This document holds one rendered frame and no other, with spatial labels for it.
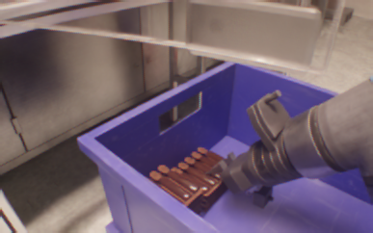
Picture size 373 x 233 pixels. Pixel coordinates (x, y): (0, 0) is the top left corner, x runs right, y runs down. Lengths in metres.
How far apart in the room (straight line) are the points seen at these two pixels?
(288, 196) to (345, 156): 0.29
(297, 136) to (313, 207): 0.28
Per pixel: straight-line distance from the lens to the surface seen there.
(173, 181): 0.45
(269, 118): 0.36
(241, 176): 0.42
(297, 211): 0.56
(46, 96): 0.85
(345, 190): 0.64
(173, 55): 0.98
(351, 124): 0.30
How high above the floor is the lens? 0.64
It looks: 34 degrees down
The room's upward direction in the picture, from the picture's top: 1 degrees clockwise
